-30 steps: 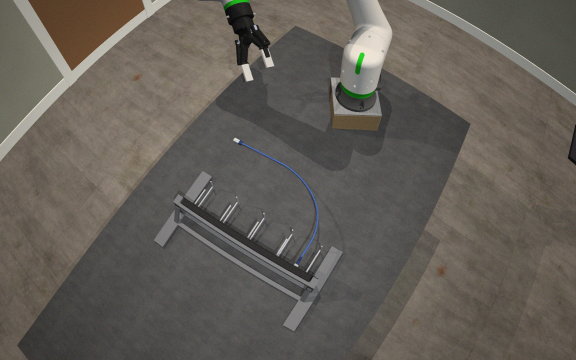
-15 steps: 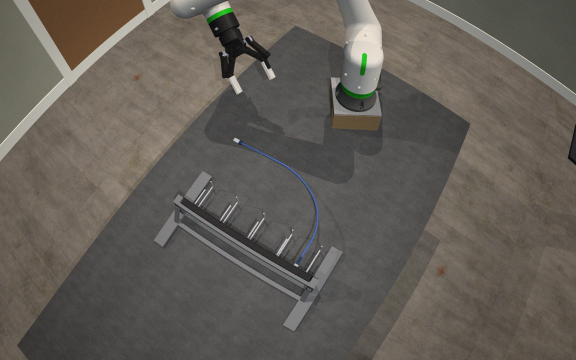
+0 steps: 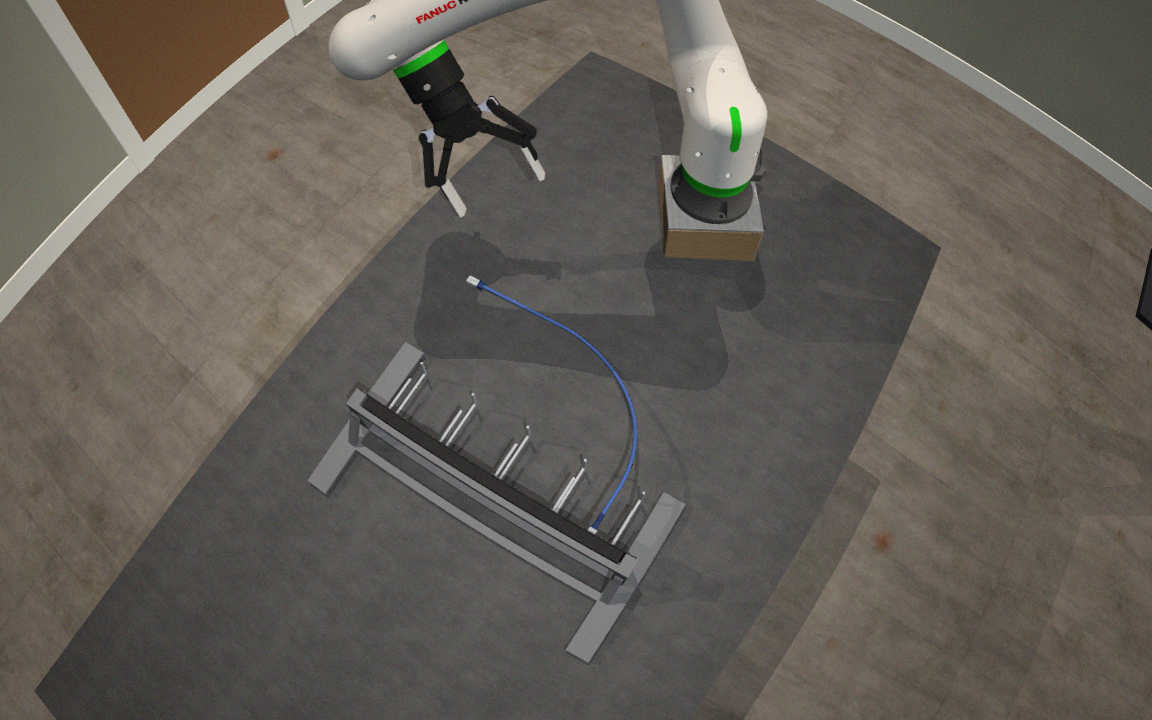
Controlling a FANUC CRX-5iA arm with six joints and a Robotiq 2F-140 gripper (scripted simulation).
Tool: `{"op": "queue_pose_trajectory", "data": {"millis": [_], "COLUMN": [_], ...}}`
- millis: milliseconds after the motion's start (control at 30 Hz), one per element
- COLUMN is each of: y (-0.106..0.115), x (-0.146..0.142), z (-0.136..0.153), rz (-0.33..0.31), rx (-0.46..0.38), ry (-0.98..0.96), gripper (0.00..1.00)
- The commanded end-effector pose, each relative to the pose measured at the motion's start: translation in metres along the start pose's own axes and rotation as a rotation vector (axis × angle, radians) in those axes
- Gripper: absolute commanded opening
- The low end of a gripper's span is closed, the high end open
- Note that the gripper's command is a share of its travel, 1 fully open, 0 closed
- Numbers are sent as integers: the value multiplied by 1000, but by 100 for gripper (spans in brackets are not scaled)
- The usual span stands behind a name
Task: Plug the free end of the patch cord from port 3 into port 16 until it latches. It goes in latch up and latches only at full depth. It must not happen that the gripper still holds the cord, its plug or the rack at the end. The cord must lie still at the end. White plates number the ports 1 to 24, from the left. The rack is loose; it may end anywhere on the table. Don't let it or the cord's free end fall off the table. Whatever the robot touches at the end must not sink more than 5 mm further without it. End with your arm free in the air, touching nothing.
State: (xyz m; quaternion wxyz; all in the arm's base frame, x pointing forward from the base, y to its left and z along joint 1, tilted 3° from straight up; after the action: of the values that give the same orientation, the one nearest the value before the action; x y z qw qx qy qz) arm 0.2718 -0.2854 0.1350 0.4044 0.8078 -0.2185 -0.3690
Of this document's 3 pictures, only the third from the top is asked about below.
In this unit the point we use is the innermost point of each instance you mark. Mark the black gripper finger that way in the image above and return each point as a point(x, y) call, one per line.
point(425, 138)
point(529, 131)

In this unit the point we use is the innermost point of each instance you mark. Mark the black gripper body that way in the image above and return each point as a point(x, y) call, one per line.
point(455, 105)

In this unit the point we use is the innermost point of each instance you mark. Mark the blue patch cord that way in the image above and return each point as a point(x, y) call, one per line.
point(602, 514)

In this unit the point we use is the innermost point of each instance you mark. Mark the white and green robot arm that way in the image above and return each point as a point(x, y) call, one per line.
point(724, 117)

